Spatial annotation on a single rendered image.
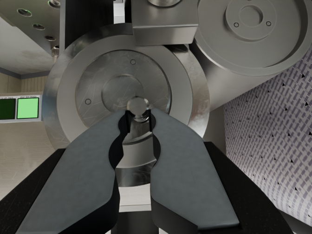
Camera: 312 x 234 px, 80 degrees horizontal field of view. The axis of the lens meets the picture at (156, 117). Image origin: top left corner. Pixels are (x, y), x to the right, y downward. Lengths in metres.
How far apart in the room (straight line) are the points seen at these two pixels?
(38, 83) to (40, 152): 3.30
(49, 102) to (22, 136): 0.41
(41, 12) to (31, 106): 0.24
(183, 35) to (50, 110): 0.13
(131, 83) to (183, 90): 0.04
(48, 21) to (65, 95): 0.33
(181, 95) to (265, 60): 0.09
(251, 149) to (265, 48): 0.17
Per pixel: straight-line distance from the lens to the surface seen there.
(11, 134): 0.61
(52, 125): 0.18
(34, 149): 0.58
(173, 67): 0.17
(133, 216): 0.61
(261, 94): 0.31
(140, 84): 0.15
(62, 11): 0.23
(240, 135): 0.36
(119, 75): 0.16
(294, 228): 0.42
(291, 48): 0.23
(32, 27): 0.52
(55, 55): 0.58
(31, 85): 3.93
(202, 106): 0.17
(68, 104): 0.17
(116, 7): 0.63
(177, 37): 0.17
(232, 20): 0.21
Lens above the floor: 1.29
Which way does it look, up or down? 8 degrees down
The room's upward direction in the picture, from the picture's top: 177 degrees clockwise
